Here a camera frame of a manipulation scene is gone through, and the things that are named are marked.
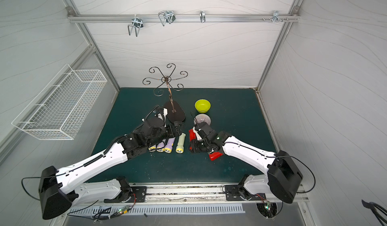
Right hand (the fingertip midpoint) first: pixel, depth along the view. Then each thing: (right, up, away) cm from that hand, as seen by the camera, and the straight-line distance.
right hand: (191, 148), depth 80 cm
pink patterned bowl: (+7, +14, +21) cm, 26 cm away
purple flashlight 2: (-12, +6, -18) cm, 22 cm away
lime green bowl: (+7, +22, +27) cm, 36 cm away
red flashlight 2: (+13, -6, +4) cm, 14 cm away
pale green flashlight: (-7, -2, +6) cm, 9 cm away
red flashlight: (+1, +7, +1) cm, 7 cm away
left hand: (-6, +13, -7) cm, 16 cm away
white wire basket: (-60, +21, -11) cm, 65 cm away
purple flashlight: (-15, +6, -20) cm, 25 cm away
